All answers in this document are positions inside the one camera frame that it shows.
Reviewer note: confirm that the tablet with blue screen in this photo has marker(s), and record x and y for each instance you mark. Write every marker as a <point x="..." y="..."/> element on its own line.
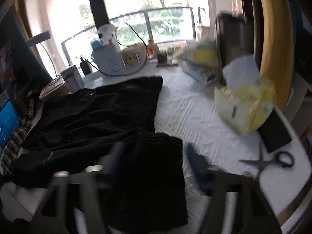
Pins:
<point x="9" y="121"/>

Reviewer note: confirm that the plaid cloth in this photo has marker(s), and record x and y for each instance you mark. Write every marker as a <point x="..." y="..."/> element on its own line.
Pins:
<point x="13" y="146"/>

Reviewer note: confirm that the white perforated plastic basket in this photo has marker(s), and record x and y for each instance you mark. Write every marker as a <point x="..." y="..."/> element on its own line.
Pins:
<point x="109" y="60"/>

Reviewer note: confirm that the black power adapter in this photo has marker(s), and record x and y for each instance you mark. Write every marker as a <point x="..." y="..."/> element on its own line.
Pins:
<point x="85" y="66"/>

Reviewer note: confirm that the yellow white plastic bag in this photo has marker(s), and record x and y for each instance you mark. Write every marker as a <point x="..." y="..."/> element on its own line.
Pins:
<point x="248" y="99"/>

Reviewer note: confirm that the black scissors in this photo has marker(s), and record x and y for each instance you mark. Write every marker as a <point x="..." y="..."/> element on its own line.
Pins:
<point x="281" y="158"/>

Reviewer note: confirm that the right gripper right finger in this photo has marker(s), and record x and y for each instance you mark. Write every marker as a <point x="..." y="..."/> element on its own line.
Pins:
<point x="253" y="213"/>

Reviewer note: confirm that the green white carton box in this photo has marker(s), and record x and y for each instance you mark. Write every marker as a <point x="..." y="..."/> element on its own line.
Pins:
<point x="73" y="79"/>

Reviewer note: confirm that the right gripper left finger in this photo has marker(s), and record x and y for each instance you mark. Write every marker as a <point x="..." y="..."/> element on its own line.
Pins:
<point x="55" y="214"/>

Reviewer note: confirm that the desk lamp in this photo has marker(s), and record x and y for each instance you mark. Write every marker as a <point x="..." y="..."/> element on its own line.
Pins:
<point x="38" y="40"/>

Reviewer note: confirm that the white mug yellow print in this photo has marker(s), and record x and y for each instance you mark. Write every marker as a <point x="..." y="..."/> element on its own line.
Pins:
<point x="131" y="58"/>

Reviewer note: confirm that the brown storage box with lid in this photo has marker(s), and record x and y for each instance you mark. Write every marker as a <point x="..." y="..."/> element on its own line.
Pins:
<point x="56" y="88"/>

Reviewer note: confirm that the black phone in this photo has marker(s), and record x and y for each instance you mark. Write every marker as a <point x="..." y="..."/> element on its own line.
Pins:
<point x="274" y="133"/>

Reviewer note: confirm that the black pants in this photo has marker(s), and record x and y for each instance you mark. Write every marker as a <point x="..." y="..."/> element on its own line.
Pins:
<point x="75" y="131"/>

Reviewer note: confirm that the yellow snack package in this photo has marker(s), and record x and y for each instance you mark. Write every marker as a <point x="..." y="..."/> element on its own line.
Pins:
<point x="200" y="60"/>

